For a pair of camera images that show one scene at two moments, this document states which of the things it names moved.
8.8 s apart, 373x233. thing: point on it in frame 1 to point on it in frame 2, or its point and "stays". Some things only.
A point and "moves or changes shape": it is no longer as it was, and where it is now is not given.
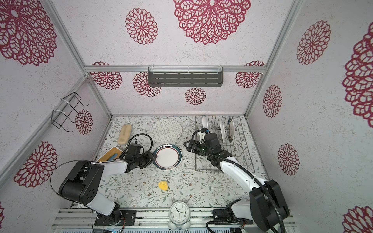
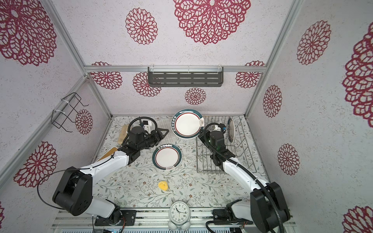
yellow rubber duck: (163, 185) stays
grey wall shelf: (185, 76) stays
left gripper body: (143, 161) to (150, 141)
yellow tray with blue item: (111, 154) stays
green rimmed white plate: (169, 157) stays
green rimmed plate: (205, 123) moves or changes shape
